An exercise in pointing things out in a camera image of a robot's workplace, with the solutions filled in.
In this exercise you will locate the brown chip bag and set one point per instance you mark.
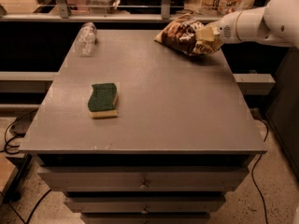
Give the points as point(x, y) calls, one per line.
point(179, 34)

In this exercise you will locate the grey drawer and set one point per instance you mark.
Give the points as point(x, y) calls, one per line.
point(144, 219)
point(96, 179)
point(144, 205)

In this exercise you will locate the grey metal railing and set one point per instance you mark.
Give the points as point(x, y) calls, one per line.
point(76, 11)

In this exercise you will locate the green and yellow sponge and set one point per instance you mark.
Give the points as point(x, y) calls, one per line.
point(102, 103)

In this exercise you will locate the grey middle drawer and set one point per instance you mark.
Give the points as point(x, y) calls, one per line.
point(144, 205)

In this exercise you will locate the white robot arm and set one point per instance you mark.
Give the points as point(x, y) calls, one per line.
point(276, 24)

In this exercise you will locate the clear plastic water bottle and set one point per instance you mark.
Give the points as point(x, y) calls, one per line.
point(86, 39)

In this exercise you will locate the grey top drawer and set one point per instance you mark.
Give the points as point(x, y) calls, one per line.
point(96, 179)

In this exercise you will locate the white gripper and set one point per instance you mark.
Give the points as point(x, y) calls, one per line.
point(226, 30)

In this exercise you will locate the grey bottom drawer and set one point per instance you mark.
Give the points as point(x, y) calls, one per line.
point(144, 219)

